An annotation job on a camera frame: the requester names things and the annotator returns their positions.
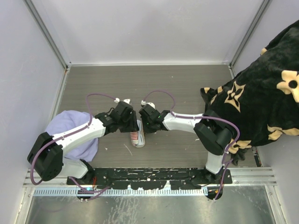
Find black floral plush blanket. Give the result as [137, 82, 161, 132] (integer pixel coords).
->
[200, 22, 299, 165]

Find right aluminium frame post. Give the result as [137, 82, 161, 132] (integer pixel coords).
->
[228, 0, 272, 70]

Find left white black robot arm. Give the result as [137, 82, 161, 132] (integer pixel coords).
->
[27, 99, 139, 185]

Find lavender crumpled cloth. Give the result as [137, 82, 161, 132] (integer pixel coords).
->
[44, 110, 99, 163]

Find flag print glasses case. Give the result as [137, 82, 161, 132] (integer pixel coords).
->
[130, 131, 138, 147]

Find black paint-splattered base plate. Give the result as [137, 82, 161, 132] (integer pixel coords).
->
[76, 168, 233, 190]

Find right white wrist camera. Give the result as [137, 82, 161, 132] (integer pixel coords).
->
[141, 100, 156, 109]

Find left aluminium frame post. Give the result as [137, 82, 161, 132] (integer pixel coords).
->
[23, 0, 71, 70]

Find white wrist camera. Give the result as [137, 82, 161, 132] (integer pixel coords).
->
[141, 100, 156, 109]
[114, 98, 132, 105]

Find slotted white cable duct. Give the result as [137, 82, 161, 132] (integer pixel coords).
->
[33, 187, 208, 197]

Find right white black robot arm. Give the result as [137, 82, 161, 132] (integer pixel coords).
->
[139, 101, 240, 184]

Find aluminium frame post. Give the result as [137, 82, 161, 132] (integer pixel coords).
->
[228, 0, 272, 70]
[23, 0, 71, 70]

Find white rectangular sunglasses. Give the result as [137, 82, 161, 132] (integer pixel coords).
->
[136, 120, 145, 148]

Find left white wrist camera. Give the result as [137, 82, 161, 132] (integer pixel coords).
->
[114, 98, 132, 105]

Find aluminium front rail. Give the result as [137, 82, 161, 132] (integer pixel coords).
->
[23, 167, 277, 187]

